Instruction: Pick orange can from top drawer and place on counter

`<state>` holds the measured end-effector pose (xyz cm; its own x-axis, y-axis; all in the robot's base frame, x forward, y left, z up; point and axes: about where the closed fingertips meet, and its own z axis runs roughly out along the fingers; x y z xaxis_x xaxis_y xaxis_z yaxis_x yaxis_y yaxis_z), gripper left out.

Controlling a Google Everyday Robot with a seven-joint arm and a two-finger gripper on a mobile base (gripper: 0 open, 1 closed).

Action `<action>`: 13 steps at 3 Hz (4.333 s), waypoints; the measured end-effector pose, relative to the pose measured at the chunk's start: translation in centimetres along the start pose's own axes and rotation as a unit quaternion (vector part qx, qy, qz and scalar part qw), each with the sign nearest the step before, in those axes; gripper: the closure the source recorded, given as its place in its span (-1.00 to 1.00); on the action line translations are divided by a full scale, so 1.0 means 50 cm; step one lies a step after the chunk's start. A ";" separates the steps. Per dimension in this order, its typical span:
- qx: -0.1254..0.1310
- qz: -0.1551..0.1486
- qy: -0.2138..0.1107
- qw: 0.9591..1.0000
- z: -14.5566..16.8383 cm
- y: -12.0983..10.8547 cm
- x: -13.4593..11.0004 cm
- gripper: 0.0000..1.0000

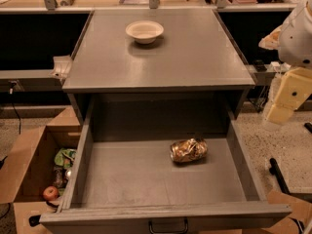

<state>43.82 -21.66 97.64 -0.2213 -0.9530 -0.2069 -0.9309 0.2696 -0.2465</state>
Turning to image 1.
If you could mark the brown snack packet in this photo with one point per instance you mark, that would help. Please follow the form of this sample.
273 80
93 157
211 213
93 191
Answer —
58 180

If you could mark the green snack bag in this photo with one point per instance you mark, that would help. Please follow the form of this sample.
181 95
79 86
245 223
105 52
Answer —
65 158

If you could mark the brown cardboard box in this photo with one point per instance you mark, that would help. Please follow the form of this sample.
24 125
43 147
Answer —
29 169

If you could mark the white paper bowl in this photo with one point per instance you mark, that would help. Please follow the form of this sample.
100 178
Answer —
144 31

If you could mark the black drawer handle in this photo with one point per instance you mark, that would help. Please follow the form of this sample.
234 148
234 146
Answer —
168 226

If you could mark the white plastic bracket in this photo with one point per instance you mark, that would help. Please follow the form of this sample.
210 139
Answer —
62 66

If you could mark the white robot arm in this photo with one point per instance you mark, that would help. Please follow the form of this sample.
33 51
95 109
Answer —
293 41

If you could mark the crushed orange soda can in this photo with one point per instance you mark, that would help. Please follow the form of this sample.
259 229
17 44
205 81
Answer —
189 150

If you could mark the white power strip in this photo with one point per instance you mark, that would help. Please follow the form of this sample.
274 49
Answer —
279 67

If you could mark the open grey top drawer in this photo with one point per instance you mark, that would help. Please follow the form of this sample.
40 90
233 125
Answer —
124 176

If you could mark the red apple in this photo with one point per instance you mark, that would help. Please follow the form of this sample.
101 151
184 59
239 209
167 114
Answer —
51 193

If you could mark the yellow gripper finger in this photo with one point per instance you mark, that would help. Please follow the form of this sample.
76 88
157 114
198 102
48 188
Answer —
287 93
271 41

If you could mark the black marker on floor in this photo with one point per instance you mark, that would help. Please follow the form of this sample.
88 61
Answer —
276 172

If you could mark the grey metal cabinet counter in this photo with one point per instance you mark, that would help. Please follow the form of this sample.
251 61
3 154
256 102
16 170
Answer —
191 72

